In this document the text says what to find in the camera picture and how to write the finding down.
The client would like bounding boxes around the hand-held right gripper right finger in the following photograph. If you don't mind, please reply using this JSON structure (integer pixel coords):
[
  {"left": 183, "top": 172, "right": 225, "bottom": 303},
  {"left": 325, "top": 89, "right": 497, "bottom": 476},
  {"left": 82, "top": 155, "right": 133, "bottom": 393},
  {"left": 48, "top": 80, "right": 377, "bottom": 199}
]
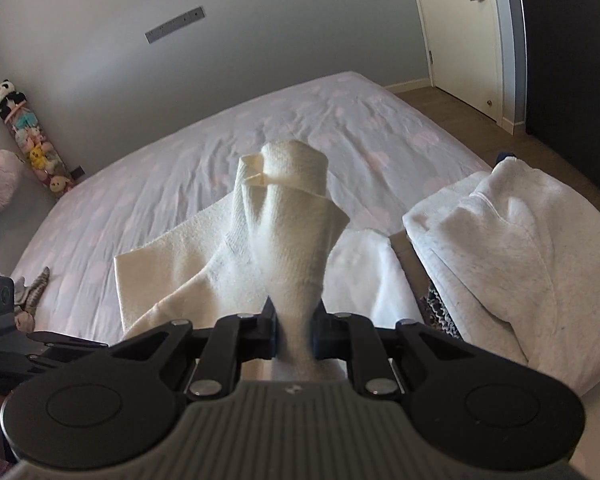
[{"left": 312, "top": 300, "right": 473, "bottom": 401}]

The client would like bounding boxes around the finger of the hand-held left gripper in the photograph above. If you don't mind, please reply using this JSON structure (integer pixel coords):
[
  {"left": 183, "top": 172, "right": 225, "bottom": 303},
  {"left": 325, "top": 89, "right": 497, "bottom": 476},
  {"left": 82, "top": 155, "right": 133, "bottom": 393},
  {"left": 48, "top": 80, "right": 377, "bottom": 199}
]
[{"left": 27, "top": 332, "right": 110, "bottom": 361}]

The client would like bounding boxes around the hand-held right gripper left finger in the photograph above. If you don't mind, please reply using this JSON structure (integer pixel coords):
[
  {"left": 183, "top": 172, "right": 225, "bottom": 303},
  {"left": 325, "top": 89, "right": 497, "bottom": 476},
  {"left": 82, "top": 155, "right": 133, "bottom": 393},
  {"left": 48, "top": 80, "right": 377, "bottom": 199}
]
[{"left": 107, "top": 296, "right": 281, "bottom": 401}]

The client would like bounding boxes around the cream knit sweater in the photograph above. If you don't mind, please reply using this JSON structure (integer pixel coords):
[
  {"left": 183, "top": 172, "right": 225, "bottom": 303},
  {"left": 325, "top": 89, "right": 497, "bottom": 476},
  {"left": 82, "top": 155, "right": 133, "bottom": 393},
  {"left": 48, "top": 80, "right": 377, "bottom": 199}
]
[{"left": 114, "top": 140, "right": 426, "bottom": 383}]

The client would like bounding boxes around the small grey striped cloth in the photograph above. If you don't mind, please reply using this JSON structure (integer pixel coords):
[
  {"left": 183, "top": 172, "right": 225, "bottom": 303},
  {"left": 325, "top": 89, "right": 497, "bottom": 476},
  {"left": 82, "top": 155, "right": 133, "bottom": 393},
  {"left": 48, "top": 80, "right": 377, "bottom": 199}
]
[{"left": 14, "top": 267, "right": 51, "bottom": 333}]

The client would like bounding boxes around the black white patterned cloth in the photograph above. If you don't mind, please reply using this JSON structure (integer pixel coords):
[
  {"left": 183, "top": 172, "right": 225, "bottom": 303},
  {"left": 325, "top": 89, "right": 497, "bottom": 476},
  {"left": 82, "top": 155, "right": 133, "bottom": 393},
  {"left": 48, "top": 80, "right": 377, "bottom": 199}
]
[{"left": 420, "top": 282, "right": 464, "bottom": 341}]

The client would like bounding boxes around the pink grey rolled duvet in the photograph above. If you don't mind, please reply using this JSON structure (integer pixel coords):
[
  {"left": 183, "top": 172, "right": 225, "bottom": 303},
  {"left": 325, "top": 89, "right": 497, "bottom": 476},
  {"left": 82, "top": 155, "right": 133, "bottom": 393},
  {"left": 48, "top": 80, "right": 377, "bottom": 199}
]
[{"left": 0, "top": 150, "right": 29, "bottom": 221}]

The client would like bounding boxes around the column of plush toys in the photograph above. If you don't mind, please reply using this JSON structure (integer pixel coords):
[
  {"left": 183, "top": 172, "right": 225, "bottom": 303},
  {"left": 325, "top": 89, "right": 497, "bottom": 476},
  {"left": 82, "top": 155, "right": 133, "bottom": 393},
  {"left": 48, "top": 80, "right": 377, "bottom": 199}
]
[{"left": 0, "top": 102, "right": 76, "bottom": 196}]

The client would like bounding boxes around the bed with pink dotted sheet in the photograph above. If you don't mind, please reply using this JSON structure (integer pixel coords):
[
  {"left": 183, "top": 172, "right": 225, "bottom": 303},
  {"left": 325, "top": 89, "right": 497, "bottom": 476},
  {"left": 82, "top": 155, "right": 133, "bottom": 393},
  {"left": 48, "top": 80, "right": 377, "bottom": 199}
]
[{"left": 10, "top": 71, "right": 496, "bottom": 346}]

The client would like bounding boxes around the white fleece hoodie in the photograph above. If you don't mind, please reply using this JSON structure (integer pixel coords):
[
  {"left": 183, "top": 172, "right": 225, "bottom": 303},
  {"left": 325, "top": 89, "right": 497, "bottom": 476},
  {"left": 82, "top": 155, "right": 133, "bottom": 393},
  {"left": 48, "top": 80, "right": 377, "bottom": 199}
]
[{"left": 402, "top": 157, "right": 600, "bottom": 397}]

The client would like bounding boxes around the panda plush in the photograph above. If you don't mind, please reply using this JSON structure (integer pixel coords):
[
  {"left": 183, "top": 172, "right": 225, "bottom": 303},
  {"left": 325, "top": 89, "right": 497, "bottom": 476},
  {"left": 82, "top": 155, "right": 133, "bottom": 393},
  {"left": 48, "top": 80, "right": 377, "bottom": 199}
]
[{"left": 0, "top": 79, "right": 26, "bottom": 111}]

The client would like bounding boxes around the cream door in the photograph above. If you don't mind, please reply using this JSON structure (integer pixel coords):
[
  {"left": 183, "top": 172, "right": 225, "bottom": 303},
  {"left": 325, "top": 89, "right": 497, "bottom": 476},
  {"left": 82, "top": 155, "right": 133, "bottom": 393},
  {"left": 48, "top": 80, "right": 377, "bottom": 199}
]
[{"left": 407, "top": 0, "right": 503, "bottom": 123}]

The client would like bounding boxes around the black wardrobe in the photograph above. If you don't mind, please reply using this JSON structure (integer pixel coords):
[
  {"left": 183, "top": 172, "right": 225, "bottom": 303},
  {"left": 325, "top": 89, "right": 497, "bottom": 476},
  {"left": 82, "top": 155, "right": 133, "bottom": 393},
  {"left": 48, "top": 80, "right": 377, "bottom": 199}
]
[{"left": 515, "top": 0, "right": 600, "bottom": 196}]

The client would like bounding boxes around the grey wall plate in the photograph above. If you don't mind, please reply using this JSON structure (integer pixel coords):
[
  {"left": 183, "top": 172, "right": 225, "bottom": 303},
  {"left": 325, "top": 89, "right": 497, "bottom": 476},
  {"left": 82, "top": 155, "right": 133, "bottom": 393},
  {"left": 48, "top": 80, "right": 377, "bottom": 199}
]
[{"left": 145, "top": 6, "right": 204, "bottom": 44}]

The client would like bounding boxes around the white door frame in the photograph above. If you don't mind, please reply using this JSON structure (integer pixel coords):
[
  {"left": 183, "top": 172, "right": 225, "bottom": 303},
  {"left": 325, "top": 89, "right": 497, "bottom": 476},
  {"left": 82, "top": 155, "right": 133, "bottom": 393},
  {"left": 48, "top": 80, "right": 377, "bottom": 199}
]
[{"left": 480, "top": 0, "right": 528, "bottom": 135}]

